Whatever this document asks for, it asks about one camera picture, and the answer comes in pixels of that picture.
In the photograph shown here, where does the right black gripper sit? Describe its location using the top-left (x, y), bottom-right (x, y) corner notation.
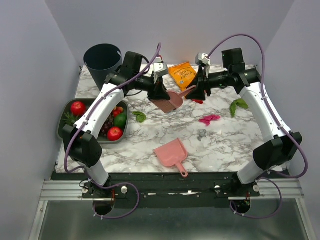
top-left (185, 65), bottom-right (231, 102)

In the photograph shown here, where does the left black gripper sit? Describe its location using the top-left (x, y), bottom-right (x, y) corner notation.
top-left (132, 72), bottom-right (171, 101)

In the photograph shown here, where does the red paper scrap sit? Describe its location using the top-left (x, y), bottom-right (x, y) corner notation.
top-left (192, 99), bottom-right (204, 105)

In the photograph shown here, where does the pink hand brush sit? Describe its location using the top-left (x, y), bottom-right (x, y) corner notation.
top-left (151, 85), bottom-right (196, 114)

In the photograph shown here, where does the green paper scrap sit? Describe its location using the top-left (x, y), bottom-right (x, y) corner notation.
top-left (229, 98), bottom-right (249, 118)
top-left (132, 111), bottom-right (147, 123)

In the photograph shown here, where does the magenta paper scrap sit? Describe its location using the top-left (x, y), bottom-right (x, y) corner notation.
top-left (198, 114), bottom-right (221, 126)

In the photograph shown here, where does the grey paper scrap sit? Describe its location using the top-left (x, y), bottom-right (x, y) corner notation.
top-left (197, 129), bottom-right (209, 142)

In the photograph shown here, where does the pink dustpan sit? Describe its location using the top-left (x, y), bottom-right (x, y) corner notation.
top-left (153, 138), bottom-right (188, 178)

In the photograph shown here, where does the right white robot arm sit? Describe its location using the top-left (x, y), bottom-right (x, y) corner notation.
top-left (186, 48), bottom-right (303, 196)

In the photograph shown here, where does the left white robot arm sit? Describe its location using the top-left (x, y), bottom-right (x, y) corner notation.
top-left (62, 51), bottom-right (170, 198)

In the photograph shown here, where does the orange chips bag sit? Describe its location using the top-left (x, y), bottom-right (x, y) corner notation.
top-left (168, 61), bottom-right (197, 91)

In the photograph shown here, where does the red cherry bunch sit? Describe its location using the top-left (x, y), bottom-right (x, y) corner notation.
top-left (112, 106), bottom-right (124, 118)

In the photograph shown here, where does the green lime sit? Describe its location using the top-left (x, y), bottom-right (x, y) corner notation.
top-left (113, 113), bottom-right (127, 129)

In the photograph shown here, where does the red apple front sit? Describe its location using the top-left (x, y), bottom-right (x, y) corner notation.
top-left (107, 126), bottom-right (123, 142)

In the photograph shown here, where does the red apple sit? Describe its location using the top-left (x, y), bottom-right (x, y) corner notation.
top-left (70, 101), bottom-right (86, 117)
top-left (107, 126), bottom-right (123, 142)

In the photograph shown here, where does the dark grey waste bin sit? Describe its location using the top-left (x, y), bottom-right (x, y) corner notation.
top-left (83, 43), bottom-right (123, 91)

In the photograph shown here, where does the dark grape bunch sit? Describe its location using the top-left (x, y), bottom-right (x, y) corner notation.
top-left (99, 117), bottom-right (114, 137)

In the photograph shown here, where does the red apple back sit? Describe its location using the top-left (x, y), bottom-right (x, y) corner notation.
top-left (70, 101), bottom-right (86, 117)

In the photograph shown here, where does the grey fruit tray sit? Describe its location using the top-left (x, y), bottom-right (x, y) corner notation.
top-left (57, 98), bottom-right (129, 145)

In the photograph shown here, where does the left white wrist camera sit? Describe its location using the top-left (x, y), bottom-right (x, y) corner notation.
top-left (153, 62), bottom-right (169, 77)

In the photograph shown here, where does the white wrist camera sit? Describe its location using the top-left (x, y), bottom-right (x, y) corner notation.
top-left (153, 62), bottom-right (169, 77)
top-left (195, 52), bottom-right (211, 67)

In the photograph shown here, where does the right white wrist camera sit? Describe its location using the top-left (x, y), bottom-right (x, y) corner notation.
top-left (195, 52), bottom-right (211, 67)

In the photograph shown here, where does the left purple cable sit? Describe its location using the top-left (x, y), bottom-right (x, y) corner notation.
top-left (63, 42), bottom-right (163, 220)

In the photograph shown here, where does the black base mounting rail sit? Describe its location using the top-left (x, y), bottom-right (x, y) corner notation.
top-left (51, 171), bottom-right (263, 210)

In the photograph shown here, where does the aluminium frame rail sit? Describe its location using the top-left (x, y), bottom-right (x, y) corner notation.
top-left (40, 179), bottom-right (305, 201)

